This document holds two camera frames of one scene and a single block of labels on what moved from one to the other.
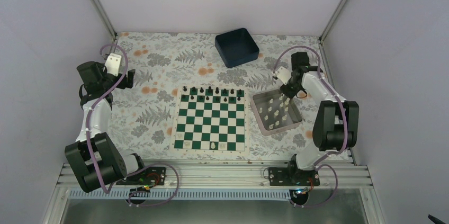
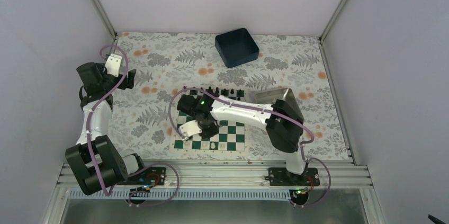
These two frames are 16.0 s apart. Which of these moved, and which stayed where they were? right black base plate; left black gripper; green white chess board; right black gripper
Moved: right black gripper
Stayed: left black gripper; green white chess board; right black base plate
